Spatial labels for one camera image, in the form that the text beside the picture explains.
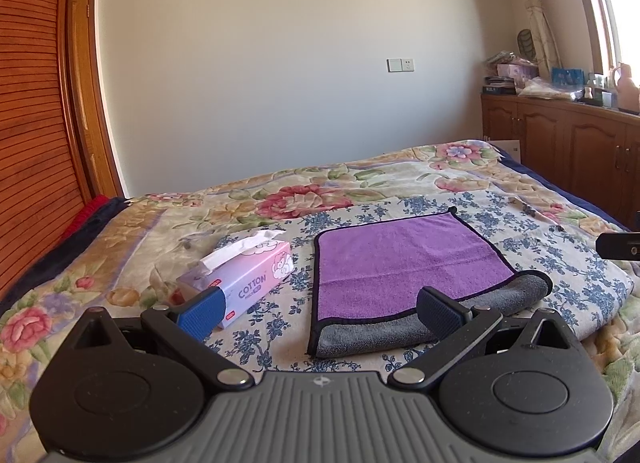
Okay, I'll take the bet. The pink bottle on cabinet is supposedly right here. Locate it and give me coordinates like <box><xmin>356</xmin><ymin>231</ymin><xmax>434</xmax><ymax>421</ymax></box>
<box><xmin>613</xmin><ymin>63</ymin><xmax>639</xmax><ymax>114</ymax></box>

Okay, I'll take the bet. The blue box on cabinet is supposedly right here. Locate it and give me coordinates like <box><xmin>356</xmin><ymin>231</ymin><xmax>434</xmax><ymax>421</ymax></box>
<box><xmin>551</xmin><ymin>67</ymin><xmax>586</xmax><ymax>90</ymax></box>

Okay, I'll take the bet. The wooden slatted wardrobe door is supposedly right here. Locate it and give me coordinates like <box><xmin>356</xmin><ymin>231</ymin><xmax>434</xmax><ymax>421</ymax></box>
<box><xmin>1</xmin><ymin>0</ymin><xmax>91</xmax><ymax>292</ymax></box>

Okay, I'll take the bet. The patterned beige curtain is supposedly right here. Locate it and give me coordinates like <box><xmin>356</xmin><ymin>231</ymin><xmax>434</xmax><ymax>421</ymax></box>
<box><xmin>523</xmin><ymin>0</ymin><xmax>561</xmax><ymax>78</ymax></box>

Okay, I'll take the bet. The blue floral white sheet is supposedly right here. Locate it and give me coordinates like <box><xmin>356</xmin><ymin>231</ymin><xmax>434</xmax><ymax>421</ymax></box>
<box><xmin>206</xmin><ymin>190</ymin><xmax>639</xmax><ymax>374</ymax></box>

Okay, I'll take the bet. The wooden sideboard cabinet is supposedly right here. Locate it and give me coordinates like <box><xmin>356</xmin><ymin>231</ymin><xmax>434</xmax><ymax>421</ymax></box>
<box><xmin>480</xmin><ymin>94</ymin><xmax>639</xmax><ymax>230</ymax></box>

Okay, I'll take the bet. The white wall switch socket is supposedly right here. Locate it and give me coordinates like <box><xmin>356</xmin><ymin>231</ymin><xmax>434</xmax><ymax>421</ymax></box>
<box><xmin>386</xmin><ymin>59</ymin><xmax>414</xmax><ymax>73</ymax></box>

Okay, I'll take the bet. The pink box on cabinet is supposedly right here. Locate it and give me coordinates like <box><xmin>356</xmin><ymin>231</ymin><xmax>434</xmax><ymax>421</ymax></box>
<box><xmin>497</xmin><ymin>63</ymin><xmax>539</xmax><ymax>82</ymax></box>

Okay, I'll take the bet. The dark woven fan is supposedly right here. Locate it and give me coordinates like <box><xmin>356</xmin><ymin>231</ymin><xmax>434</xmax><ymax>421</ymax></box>
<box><xmin>516</xmin><ymin>28</ymin><xmax>537</xmax><ymax>63</ymax></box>

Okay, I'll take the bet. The purple and grey towel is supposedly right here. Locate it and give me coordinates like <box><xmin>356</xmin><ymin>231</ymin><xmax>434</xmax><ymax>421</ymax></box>
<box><xmin>307</xmin><ymin>207</ymin><xmax>553</xmax><ymax>359</ymax></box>

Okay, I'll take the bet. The floral bed quilt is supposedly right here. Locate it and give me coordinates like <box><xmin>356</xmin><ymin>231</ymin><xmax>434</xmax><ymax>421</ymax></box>
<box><xmin>1</xmin><ymin>140</ymin><xmax>639</xmax><ymax>462</ymax></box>

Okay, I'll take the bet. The pink cotton tissue pack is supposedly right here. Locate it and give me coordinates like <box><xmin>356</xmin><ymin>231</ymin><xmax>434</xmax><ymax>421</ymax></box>
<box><xmin>176</xmin><ymin>229</ymin><xmax>294</xmax><ymax>329</ymax></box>

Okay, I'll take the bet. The red and navy blanket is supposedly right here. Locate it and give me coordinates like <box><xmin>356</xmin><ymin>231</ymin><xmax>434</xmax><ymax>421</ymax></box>
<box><xmin>1</xmin><ymin>195</ymin><xmax>130</xmax><ymax>313</ymax></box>

